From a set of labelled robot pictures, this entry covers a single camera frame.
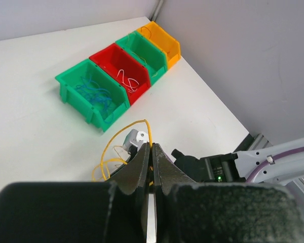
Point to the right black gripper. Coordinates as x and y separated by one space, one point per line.
121 167

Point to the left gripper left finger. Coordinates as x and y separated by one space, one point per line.
110 211

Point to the far green bin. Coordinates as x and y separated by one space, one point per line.
146 53

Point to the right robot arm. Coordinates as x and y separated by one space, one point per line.
261 162

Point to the green bin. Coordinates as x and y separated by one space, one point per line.
146 53
93 93

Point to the red bin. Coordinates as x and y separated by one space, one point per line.
123 68

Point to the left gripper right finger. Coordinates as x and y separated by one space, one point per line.
187 211

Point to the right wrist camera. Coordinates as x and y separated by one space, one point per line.
135 139

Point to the right aluminium frame post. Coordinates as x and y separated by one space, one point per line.
155 13

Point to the near green bin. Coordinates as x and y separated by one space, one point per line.
93 93

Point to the yellow bin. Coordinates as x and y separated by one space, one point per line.
162 40

